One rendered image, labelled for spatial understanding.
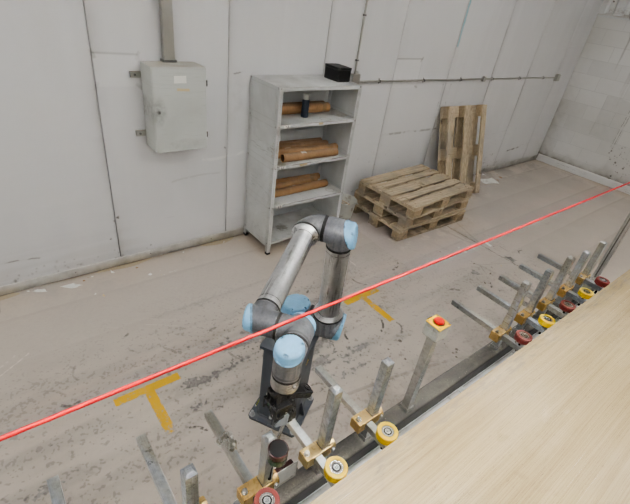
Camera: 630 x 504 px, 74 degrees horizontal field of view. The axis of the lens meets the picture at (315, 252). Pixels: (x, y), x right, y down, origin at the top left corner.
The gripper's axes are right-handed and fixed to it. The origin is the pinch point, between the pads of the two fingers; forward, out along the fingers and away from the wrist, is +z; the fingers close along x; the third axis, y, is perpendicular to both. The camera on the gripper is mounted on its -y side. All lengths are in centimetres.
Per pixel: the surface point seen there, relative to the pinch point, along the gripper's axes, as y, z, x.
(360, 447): -33.4, 29.6, 10.6
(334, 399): -11.6, -13.9, 9.5
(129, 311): 1, 99, -195
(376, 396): -36.7, 2.3, 8.5
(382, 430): -32.9, 9.2, 17.6
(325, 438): -11.8, 7.4, 9.4
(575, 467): -84, 10, 67
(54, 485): 66, 4, -20
